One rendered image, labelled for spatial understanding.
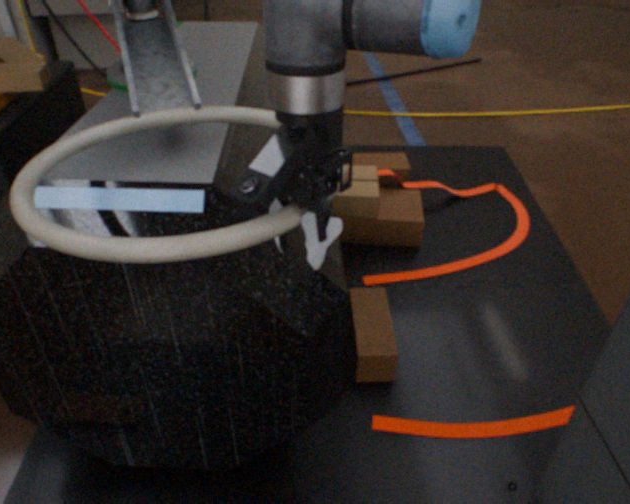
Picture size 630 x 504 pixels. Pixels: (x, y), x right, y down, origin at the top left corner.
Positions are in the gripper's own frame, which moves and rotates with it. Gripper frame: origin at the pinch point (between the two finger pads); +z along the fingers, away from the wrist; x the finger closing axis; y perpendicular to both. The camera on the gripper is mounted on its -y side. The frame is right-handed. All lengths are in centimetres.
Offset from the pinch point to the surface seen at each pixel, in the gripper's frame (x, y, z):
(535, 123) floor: 61, 273, 74
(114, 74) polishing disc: 81, 24, -4
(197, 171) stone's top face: 32.5, 9.5, 1.2
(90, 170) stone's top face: 47.6, -3.0, 1.2
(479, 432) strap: -13, 60, 85
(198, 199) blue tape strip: 27.9, 5.6, 3.7
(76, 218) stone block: 43.3, -9.6, 6.7
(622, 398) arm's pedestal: -40, 42, 35
